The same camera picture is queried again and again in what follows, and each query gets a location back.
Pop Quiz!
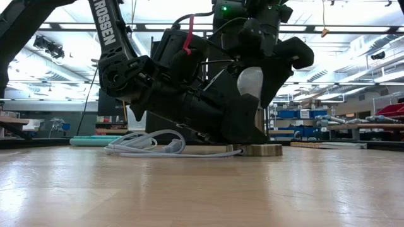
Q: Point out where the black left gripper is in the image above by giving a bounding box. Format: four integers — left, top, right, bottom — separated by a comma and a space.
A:
129, 68, 268, 145

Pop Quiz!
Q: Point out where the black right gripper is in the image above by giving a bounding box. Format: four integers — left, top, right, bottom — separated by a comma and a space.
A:
220, 18, 316, 110

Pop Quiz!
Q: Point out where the white lightbulb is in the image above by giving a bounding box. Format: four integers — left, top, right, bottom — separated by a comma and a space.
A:
236, 66, 264, 102

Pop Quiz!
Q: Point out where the brass lamp base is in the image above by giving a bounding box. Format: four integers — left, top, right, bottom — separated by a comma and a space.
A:
225, 107, 284, 158

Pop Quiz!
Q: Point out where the white lamp power cord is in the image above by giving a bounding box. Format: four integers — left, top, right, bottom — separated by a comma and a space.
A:
104, 129, 244, 159

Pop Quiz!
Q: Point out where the yellow hanging tag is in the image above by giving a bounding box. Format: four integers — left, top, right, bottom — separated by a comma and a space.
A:
321, 0, 331, 38

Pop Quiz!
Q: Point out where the translucent plastic bin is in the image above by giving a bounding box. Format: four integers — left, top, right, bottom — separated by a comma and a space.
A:
126, 110, 148, 131

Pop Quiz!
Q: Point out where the olive green notebook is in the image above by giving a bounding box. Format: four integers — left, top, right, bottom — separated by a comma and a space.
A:
290, 141, 368, 150

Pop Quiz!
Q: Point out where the long wooden workbench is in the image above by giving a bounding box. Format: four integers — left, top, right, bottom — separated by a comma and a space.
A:
328, 123, 404, 140

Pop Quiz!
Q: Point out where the red storage bin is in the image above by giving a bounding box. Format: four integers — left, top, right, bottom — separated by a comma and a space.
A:
375, 103, 404, 118

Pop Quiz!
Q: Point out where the black monitor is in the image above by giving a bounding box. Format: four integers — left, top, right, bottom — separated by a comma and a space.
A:
97, 90, 127, 117

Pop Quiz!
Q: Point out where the teal flat tray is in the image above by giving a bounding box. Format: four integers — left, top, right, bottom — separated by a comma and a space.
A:
69, 135, 122, 148

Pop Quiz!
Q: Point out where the black ceiling device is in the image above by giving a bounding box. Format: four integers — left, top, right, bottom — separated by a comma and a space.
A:
33, 35, 66, 60

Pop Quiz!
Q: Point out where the small wooden table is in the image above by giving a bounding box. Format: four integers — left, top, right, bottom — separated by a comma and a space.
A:
0, 115, 30, 139

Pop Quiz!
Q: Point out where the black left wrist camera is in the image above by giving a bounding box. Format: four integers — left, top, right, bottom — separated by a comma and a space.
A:
157, 30, 211, 91

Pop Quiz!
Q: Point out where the red cable tie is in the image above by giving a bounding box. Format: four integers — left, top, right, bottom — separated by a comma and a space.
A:
182, 14, 196, 56

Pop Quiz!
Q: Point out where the black hanging cable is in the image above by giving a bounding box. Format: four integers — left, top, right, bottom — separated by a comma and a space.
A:
75, 66, 98, 137

